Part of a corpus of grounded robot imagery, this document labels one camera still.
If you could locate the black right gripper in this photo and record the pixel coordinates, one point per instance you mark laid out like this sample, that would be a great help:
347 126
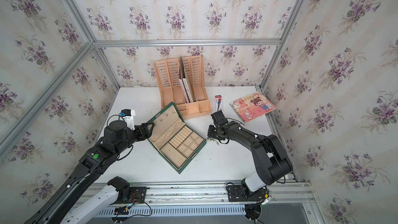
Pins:
210 134

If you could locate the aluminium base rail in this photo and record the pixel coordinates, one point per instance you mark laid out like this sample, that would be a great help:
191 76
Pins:
214 192

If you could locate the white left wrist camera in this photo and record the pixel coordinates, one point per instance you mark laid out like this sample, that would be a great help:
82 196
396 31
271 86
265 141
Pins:
128 117

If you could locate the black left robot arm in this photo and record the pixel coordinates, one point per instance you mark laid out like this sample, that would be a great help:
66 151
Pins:
117 138

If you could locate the green jewelry box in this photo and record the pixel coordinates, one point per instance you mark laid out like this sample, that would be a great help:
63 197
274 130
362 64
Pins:
173 139

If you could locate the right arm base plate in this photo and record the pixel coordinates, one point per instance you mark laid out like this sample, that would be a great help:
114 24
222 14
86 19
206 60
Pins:
240 193

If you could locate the books in file organizer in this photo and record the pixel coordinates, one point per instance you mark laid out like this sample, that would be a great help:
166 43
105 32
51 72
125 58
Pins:
184 83

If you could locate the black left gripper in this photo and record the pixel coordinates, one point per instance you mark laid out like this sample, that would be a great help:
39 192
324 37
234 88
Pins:
139 131

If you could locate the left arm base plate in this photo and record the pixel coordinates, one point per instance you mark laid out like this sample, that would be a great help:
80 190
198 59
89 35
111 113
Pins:
135 195

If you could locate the pink cartoon spiral notebook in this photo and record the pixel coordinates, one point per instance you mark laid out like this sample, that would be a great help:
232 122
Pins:
252 106

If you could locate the peach plastic file organizer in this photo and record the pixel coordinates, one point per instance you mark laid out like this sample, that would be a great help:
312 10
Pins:
167 71

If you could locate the small pen box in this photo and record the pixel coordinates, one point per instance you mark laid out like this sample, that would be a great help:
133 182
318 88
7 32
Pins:
219 103

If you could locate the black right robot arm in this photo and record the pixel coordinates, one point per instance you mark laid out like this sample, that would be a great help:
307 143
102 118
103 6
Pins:
271 160

